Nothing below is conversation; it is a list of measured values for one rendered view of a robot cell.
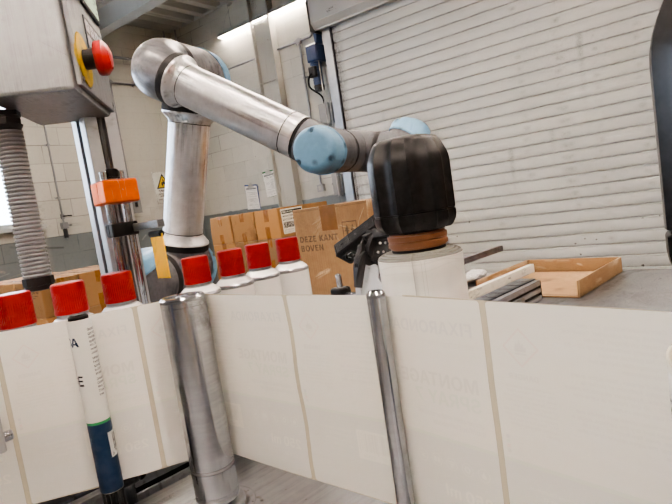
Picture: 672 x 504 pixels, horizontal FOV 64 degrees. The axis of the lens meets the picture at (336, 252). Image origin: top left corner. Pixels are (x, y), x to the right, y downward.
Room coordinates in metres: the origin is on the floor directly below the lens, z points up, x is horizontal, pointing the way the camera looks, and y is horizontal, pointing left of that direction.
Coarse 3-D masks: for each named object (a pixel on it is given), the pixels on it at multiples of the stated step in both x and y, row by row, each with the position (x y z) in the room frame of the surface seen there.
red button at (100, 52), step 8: (96, 40) 0.62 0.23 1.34; (96, 48) 0.61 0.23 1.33; (104, 48) 0.61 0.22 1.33; (88, 56) 0.61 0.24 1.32; (96, 56) 0.61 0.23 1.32; (104, 56) 0.61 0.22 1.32; (112, 56) 0.63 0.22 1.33; (88, 64) 0.62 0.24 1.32; (96, 64) 0.61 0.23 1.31; (104, 64) 0.61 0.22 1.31; (112, 64) 0.63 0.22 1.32; (104, 72) 0.62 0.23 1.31
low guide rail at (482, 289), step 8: (528, 264) 1.23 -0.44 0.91; (512, 272) 1.16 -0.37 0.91; (520, 272) 1.18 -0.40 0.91; (528, 272) 1.21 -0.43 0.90; (496, 280) 1.10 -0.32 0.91; (504, 280) 1.13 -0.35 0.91; (512, 280) 1.15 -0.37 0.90; (472, 288) 1.05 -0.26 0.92; (480, 288) 1.06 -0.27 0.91; (488, 288) 1.08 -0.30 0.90; (496, 288) 1.10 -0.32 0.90; (472, 296) 1.03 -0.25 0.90
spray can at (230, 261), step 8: (232, 248) 0.71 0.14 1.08; (240, 248) 0.70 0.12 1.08; (224, 256) 0.69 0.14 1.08; (232, 256) 0.69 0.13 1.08; (240, 256) 0.70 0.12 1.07; (224, 264) 0.69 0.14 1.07; (232, 264) 0.69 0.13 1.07; (240, 264) 0.69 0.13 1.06; (224, 272) 0.69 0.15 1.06; (232, 272) 0.69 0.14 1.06; (240, 272) 0.69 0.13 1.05; (224, 280) 0.69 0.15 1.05; (232, 280) 0.68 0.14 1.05; (240, 280) 0.69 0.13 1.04; (248, 280) 0.69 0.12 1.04; (224, 288) 0.68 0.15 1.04; (232, 288) 0.68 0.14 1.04; (240, 288) 0.68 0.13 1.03; (248, 288) 0.69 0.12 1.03
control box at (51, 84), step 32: (0, 0) 0.58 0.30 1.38; (32, 0) 0.58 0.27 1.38; (64, 0) 0.59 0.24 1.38; (0, 32) 0.58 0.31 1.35; (32, 32) 0.58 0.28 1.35; (64, 32) 0.59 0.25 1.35; (0, 64) 0.58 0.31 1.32; (32, 64) 0.58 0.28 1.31; (64, 64) 0.59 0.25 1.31; (0, 96) 0.58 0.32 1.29; (32, 96) 0.59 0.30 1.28; (64, 96) 0.61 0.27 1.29; (96, 96) 0.66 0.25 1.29
